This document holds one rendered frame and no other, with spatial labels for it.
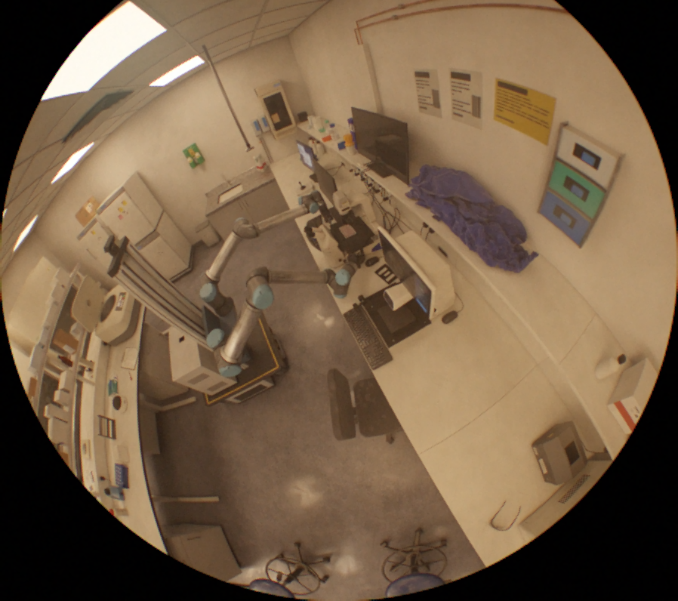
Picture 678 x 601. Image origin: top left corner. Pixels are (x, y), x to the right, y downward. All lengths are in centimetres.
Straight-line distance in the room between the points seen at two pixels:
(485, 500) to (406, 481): 85
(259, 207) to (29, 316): 440
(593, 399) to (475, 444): 66
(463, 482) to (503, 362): 72
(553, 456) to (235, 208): 418
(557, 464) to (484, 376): 72
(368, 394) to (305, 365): 90
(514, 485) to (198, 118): 489
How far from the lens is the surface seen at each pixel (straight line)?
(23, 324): 475
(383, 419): 166
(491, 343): 155
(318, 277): 154
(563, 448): 148
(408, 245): 118
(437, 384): 142
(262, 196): 368
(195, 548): 269
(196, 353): 199
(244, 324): 134
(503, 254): 118
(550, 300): 120
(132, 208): 385
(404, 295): 126
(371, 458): 217
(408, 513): 229
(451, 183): 133
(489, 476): 151
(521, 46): 113
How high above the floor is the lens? 213
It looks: 48 degrees down
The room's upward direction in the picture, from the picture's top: 21 degrees counter-clockwise
